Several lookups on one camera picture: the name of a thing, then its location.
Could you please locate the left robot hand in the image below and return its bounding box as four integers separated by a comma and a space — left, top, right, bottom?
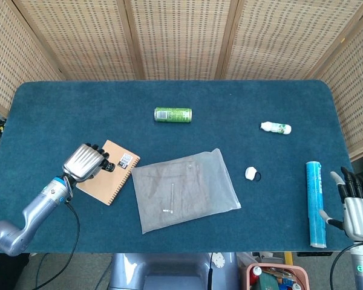
62, 143, 117, 183

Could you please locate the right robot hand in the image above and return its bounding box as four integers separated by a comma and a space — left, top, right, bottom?
319, 166, 363, 244

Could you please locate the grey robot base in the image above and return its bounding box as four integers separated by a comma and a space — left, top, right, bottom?
108, 252, 240, 290

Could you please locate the yellow spiral notebook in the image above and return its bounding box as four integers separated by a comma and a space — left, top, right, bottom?
76, 139, 141, 207

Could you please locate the light blue cylindrical tube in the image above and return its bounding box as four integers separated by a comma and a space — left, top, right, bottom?
305, 161, 327, 249

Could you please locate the green drink can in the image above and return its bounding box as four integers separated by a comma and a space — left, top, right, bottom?
154, 107, 193, 124

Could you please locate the blue table mat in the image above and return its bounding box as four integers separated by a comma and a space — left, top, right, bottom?
0, 79, 363, 254

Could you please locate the pink plastic basket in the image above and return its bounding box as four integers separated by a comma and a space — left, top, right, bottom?
241, 262, 310, 290

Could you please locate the clear plastic zip bag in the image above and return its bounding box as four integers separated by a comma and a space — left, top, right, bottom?
130, 147, 242, 235

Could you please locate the white plastic bottle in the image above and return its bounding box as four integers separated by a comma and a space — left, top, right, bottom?
260, 121, 292, 135

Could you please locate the woven bamboo folding screen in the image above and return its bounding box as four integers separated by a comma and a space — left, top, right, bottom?
0, 0, 363, 163

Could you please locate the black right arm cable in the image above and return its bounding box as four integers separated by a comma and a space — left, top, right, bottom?
329, 242, 356, 290

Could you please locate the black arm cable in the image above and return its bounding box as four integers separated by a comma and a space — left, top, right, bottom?
30, 175, 81, 290
329, 242, 356, 290

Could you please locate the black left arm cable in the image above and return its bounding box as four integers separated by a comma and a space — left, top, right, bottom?
30, 175, 81, 290

